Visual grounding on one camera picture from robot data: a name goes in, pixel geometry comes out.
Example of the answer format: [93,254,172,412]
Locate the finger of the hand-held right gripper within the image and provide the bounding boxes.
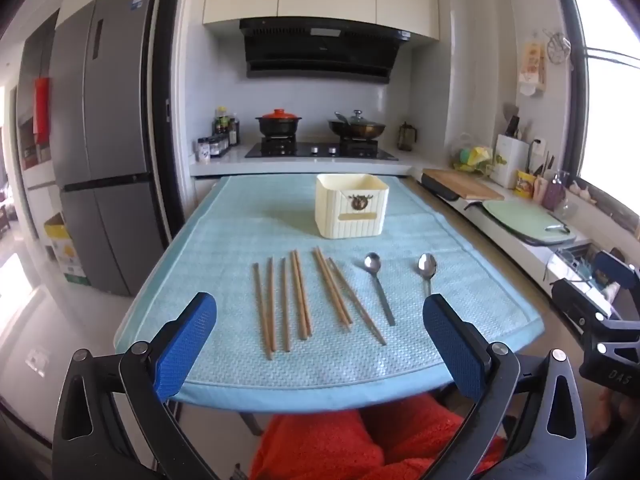
[549,278,612,334]
[594,250,640,287]

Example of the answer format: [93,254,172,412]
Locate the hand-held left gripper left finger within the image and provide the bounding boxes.
[52,291,223,480]

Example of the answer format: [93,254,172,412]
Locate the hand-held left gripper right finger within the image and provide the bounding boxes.
[423,293,589,480]

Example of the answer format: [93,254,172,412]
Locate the metal spoon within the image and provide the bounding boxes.
[361,252,397,327]
[416,252,438,298]

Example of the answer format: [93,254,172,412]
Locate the group of wooden chopsticks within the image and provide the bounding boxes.
[251,246,388,361]

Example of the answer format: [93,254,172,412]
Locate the cream ribbed utensil holder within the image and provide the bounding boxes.
[315,173,390,239]

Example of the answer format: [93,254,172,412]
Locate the dish rack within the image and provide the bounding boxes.
[542,242,601,287]

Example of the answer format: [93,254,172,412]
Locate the garlic bulbs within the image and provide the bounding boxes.
[570,179,599,204]

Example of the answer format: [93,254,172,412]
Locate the green cutting board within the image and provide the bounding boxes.
[482,199,571,237]

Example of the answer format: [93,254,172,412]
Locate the teal waffle towel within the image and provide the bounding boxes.
[114,175,545,403]

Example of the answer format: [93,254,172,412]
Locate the orange fleece pants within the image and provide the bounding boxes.
[249,394,507,480]

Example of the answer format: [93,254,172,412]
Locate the white knife block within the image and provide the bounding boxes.
[494,133,530,190]

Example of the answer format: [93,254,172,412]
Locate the yellow cardboard box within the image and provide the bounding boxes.
[43,212,86,287]

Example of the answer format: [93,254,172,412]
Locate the black tray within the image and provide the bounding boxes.
[419,172,459,202]

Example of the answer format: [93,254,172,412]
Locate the window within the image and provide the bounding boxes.
[565,0,640,197]

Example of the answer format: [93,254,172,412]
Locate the wooden cutting board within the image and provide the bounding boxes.
[422,168,505,201]

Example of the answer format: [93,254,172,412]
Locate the clear plastic bag of produce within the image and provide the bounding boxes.
[452,132,507,177]

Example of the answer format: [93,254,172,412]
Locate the glass french press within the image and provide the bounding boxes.
[397,121,419,152]

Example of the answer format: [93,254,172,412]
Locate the dark wok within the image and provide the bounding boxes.
[327,119,388,142]

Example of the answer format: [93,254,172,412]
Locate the black glass gas cooktop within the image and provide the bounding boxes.
[245,135,401,162]

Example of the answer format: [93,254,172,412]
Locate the black clay pot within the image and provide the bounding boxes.
[256,116,296,137]

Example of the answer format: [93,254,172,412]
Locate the glass wok lid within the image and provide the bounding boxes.
[334,109,381,128]

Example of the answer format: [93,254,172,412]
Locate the grey refrigerator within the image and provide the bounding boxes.
[50,0,173,297]

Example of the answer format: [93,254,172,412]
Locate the red hanging decoration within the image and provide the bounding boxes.
[33,77,51,144]

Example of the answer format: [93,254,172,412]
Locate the black range hood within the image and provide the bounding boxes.
[239,17,413,85]

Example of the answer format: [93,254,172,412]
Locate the hanging wall calendar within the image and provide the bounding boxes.
[518,42,547,97]

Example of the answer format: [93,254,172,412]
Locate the hanging wire trivet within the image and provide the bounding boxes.
[543,29,576,66]

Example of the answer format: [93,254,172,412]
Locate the black door frame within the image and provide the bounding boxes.
[146,0,189,242]

